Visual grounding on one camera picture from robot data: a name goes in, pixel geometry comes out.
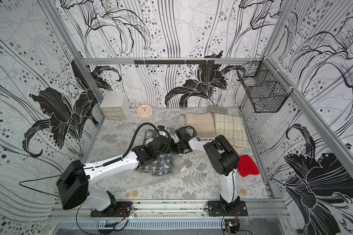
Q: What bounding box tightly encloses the clear plastic vacuum bag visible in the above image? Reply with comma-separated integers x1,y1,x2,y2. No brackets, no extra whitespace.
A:
102,122,198,176

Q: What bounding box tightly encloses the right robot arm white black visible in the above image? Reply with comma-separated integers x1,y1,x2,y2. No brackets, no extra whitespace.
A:
172,126,240,208

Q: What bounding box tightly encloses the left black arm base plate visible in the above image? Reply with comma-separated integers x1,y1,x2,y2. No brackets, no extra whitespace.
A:
90,201,133,218

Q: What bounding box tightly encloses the white mini drawer unit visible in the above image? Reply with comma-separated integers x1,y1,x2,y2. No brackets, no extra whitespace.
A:
100,92,130,120

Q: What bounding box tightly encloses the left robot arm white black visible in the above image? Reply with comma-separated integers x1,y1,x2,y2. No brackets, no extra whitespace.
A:
56,136,171,212

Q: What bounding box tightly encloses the beige fluffy scarf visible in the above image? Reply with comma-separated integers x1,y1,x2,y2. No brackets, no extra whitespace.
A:
185,113,216,139

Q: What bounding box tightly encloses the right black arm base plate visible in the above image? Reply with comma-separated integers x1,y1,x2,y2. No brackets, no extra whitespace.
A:
207,201,248,217

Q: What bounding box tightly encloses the grey flat sponge block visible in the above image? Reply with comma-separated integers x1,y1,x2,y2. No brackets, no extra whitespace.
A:
207,105,228,115

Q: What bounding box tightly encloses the black wire wall basket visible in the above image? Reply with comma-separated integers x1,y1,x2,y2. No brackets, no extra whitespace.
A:
236,58,290,113

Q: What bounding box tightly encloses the red knitted cloth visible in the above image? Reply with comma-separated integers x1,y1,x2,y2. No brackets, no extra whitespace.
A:
238,155,260,177

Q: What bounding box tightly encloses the black wall rail strip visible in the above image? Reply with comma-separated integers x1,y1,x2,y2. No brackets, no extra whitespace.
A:
134,59,216,65

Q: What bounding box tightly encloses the white cable duct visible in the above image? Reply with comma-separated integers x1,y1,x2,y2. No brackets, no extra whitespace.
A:
56,218,224,230

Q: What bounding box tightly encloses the black coiled cable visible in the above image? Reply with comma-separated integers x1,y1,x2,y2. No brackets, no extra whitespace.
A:
122,122,173,159

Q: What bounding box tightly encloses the black white patterned scarf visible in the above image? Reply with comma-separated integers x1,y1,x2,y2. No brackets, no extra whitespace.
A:
136,129,175,176

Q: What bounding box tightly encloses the cream checked cloth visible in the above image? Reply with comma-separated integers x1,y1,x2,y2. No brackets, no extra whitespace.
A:
214,113,249,150

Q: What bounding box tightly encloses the peach round alarm clock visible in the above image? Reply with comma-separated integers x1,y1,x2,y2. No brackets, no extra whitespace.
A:
137,105,153,120

